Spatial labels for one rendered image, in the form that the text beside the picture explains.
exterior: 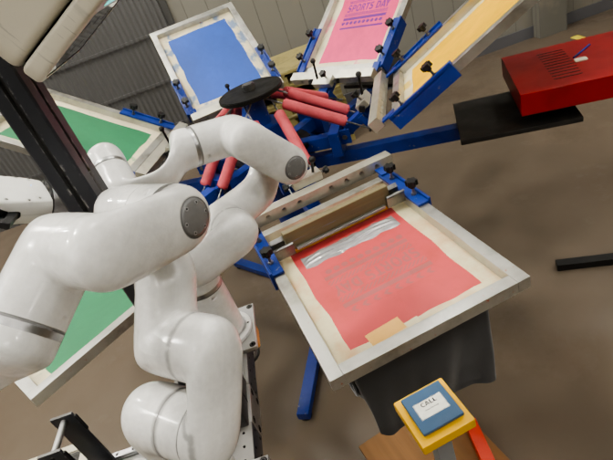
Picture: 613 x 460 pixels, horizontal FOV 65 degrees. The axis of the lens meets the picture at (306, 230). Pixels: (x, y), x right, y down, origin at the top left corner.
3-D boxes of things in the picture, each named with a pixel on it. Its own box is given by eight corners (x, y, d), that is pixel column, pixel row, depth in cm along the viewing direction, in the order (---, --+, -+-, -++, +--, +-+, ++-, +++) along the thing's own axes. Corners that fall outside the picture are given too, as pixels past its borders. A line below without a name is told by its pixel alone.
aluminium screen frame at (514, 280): (531, 287, 127) (530, 276, 125) (334, 392, 119) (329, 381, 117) (389, 181, 193) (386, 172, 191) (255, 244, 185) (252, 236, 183)
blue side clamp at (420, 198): (433, 214, 168) (430, 196, 164) (420, 219, 167) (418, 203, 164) (391, 182, 193) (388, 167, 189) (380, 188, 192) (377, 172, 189)
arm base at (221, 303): (192, 362, 115) (162, 318, 107) (194, 327, 126) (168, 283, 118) (254, 341, 115) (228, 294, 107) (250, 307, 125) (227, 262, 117)
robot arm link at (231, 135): (283, 164, 117) (316, 180, 105) (202, 193, 109) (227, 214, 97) (270, 98, 110) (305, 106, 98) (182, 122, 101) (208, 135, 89)
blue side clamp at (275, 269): (289, 284, 161) (283, 268, 157) (275, 290, 160) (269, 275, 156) (265, 243, 186) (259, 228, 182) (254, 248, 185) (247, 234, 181)
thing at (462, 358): (501, 379, 156) (488, 281, 133) (379, 447, 150) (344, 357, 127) (494, 372, 159) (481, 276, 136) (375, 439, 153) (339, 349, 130)
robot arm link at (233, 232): (290, 174, 122) (331, 194, 108) (166, 265, 113) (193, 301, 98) (265, 126, 114) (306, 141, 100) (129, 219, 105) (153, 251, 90)
